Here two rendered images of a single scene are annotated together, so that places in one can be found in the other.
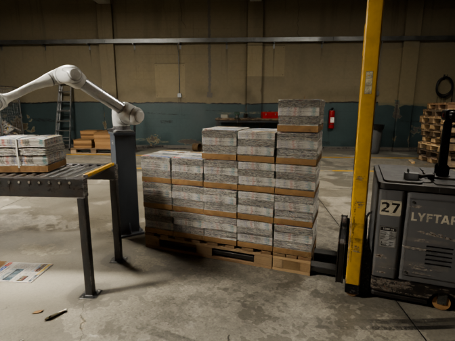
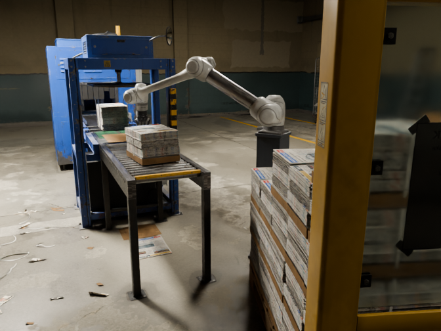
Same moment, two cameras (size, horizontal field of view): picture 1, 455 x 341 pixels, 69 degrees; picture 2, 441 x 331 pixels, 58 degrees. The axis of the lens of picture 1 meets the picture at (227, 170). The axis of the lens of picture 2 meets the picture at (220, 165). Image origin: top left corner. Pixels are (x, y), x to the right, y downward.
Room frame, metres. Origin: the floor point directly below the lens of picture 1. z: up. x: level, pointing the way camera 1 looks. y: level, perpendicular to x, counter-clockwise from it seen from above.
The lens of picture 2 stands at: (1.44, -1.44, 1.47)
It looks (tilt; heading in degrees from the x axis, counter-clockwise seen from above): 14 degrees down; 63
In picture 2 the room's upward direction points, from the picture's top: straight up
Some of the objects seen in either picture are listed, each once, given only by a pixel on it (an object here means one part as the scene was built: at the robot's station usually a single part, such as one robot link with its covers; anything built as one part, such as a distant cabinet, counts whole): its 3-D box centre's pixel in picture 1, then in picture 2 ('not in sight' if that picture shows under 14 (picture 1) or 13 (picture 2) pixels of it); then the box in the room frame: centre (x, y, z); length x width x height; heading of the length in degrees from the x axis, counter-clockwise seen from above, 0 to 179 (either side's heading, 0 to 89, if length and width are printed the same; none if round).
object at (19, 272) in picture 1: (19, 271); (149, 246); (2.32, 1.58, 0.00); 0.37 x 0.28 x 0.01; 87
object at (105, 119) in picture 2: not in sight; (112, 116); (2.40, 3.13, 0.93); 0.38 x 0.30 x 0.26; 87
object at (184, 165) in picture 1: (212, 203); (302, 264); (2.75, 0.13, 0.42); 1.17 x 0.39 x 0.83; 69
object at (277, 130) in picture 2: (119, 128); (271, 128); (3.12, 1.01, 1.03); 0.22 x 0.18 x 0.06; 122
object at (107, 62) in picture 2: not in sight; (117, 64); (2.37, 2.56, 1.50); 0.94 x 0.68 x 0.10; 177
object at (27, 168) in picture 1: (46, 165); (157, 157); (2.32, 1.29, 0.83); 0.29 x 0.16 x 0.04; 3
